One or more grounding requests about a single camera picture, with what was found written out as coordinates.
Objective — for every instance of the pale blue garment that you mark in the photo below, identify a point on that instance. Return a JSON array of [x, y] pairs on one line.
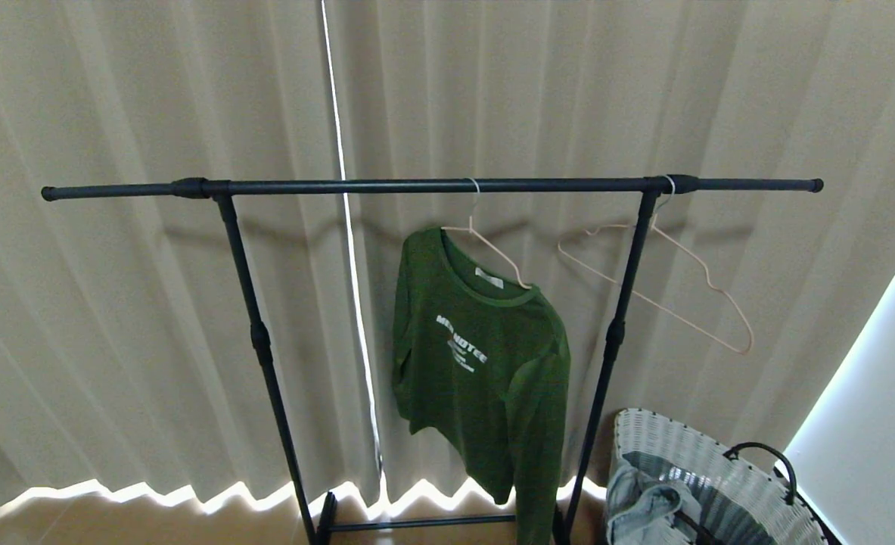
[[644, 507]]

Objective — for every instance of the pink clothes hanger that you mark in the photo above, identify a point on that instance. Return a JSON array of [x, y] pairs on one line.
[[501, 259], [666, 307]]

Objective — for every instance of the beige curtain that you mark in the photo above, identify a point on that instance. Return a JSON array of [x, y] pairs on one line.
[[152, 341]]

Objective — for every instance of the green printed shirt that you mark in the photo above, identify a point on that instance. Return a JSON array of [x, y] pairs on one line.
[[477, 393]]

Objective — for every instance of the black clothes rack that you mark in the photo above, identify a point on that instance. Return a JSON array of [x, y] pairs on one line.
[[417, 185]]

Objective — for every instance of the white laundry basket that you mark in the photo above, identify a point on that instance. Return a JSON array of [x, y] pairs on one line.
[[689, 446]]

